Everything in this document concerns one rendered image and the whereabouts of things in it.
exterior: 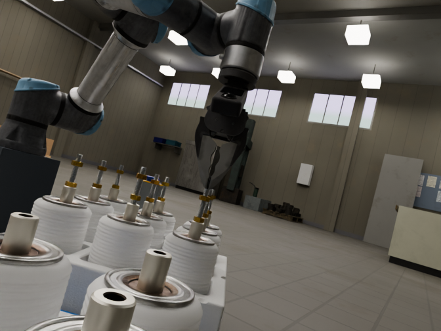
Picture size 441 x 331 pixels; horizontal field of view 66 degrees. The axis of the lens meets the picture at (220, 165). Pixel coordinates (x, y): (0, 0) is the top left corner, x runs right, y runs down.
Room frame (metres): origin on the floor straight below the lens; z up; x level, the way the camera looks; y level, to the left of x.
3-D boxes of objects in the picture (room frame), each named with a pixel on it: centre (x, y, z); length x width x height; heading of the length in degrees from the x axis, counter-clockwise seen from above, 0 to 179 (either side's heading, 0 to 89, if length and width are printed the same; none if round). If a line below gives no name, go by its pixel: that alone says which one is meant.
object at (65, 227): (0.61, 0.25, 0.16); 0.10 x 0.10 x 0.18
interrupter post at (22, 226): (0.29, 0.15, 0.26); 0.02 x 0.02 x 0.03
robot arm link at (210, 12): (0.67, 0.09, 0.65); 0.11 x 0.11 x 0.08; 43
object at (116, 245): (0.60, 0.13, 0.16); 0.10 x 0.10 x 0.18
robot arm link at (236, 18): (0.61, 0.01, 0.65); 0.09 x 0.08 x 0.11; 43
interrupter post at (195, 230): (0.60, 0.01, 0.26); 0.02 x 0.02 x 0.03
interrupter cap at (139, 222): (0.60, 0.13, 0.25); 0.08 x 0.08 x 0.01
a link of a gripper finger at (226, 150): (0.61, 0.00, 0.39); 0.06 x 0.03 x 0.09; 177
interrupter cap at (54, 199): (0.61, 0.25, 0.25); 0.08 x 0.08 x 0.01
